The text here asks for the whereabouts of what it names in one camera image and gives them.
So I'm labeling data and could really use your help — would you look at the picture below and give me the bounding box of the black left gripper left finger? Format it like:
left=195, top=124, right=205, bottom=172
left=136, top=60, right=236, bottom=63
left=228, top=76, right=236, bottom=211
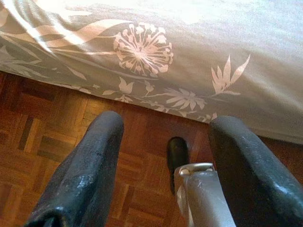
left=25, top=111, right=125, bottom=227

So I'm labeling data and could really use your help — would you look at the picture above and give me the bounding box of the silver robot left leg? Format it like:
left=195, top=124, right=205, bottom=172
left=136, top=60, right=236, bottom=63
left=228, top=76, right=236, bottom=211
left=166, top=136, right=236, bottom=227

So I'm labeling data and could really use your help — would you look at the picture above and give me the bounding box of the bed with grey floral sheet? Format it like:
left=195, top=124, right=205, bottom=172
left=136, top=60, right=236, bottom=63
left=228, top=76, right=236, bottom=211
left=0, top=0, right=303, bottom=145

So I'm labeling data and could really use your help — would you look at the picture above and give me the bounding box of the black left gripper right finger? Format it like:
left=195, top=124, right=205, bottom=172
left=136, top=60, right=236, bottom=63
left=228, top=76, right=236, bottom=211
left=209, top=115, right=303, bottom=227

